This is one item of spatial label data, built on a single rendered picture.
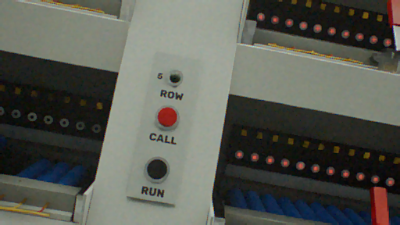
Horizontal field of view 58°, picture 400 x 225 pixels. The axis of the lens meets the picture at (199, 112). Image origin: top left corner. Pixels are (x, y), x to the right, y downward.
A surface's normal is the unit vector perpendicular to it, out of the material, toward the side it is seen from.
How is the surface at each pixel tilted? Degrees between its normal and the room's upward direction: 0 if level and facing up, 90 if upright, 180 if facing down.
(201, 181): 90
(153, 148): 90
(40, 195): 107
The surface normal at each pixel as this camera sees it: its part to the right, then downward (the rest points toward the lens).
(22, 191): 0.02, 0.14
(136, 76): 0.07, -0.16
